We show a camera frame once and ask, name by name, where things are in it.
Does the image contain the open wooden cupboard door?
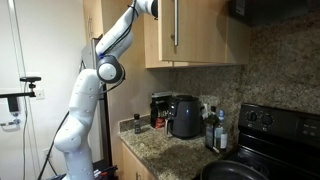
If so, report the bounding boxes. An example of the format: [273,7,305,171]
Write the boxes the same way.
[158,0,228,64]

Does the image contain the wooden cupboard above fridge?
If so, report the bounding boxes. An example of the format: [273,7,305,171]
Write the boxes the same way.
[82,0,105,43]

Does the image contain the wooden fridge side panel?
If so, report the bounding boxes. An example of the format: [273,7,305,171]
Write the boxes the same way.
[100,0,171,174]

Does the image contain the dark pepper shaker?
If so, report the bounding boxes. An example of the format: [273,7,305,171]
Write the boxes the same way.
[133,113,142,135]

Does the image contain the dark olive oil bottle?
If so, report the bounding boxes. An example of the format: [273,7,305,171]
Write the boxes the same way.
[204,106,220,150]

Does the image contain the blue capped glass bottle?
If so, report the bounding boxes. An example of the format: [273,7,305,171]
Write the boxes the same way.
[214,109,229,153]

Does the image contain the wooden lower cabinet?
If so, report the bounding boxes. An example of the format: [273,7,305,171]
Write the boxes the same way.
[120,141,158,180]

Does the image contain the black stove knob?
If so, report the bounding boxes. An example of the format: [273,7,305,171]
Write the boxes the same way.
[260,114,274,127]
[245,110,259,123]

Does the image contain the red and black clamps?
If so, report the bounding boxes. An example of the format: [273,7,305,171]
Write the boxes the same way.
[93,164,119,180]

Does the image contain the black frying pan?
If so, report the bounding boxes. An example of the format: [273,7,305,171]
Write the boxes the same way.
[199,159,270,180]

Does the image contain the black electric stove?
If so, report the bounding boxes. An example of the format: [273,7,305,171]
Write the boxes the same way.
[193,102,320,180]

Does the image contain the black range hood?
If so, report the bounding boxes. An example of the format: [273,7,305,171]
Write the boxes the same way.
[228,0,320,28]

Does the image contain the silver door lever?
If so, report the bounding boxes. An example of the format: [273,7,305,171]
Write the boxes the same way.
[0,118,22,130]

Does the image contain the white room door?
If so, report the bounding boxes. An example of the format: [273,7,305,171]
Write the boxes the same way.
[0,0,25,180]

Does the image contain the white wall outlet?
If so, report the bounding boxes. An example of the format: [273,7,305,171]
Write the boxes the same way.
[200,103,209,120]

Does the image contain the open cupboard door steel handle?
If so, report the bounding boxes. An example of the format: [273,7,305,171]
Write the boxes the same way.
[172,0,180,47]

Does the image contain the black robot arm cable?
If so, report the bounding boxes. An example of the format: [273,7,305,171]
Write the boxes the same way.
[96,0,138,57]

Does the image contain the wooden wall cupboard body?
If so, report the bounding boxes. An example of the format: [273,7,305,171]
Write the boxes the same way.
[144,0,252,70]

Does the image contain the white wall switch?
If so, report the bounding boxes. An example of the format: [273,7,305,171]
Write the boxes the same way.
[34,89,46,101]

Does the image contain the black floor cable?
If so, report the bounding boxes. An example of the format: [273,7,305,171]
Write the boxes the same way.
[36,111,70,180]

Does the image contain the black camera on stand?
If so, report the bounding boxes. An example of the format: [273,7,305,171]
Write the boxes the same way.
[19,76,43,83]

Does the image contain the thin camera cable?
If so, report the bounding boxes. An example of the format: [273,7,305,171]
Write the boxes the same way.
[21,81,31,180]

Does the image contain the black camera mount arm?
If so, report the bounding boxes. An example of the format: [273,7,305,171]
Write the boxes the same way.
[0,91,37,113]

